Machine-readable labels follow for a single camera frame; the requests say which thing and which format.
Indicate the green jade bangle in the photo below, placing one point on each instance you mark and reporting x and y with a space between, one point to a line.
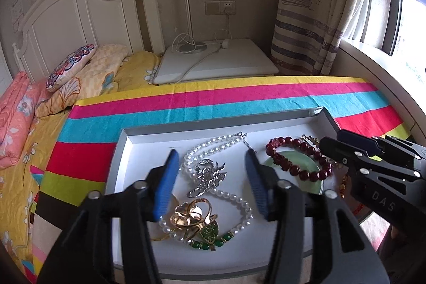
308 185

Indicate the yellow floral bedsheet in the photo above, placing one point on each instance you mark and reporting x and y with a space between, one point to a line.
20 187

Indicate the striped colourful blanket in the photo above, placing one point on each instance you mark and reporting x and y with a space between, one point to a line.
233 97

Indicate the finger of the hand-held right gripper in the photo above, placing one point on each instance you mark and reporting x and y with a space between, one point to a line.
362 144
336 147

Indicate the pink floral quilt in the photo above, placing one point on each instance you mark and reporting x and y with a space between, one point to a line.
13 124

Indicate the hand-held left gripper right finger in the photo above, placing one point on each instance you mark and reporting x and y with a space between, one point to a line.
258 186

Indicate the wall socket panel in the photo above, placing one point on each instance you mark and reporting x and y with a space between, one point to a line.
219 8

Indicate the white charger adapter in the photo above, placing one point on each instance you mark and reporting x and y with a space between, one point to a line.
226 44

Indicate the white nightstand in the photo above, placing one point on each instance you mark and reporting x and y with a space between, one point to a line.
239 61

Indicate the gold filigree ornament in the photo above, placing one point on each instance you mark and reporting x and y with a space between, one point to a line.
345 186

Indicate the embroidered floral pillow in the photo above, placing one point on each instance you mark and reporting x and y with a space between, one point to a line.
70 66

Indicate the yellow shell-patterned pillow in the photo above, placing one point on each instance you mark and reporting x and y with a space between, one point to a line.
90 77

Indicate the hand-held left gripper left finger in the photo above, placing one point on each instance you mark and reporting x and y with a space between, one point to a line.
166 184

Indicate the silver rhinestone brooch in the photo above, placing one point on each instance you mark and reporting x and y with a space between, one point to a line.
206 174

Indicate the white window sill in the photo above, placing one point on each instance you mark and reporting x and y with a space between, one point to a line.
372 61

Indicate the white wooden headboard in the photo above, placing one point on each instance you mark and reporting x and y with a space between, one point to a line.
66 17

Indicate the silver desk lamp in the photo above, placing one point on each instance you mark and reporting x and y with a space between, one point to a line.
185 4

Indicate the printed striped curtain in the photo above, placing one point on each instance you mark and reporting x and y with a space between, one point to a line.
299 21

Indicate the window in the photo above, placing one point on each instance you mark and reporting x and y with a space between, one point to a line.
411 31

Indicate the grey cardboard box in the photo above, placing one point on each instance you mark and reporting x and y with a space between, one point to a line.
143 154

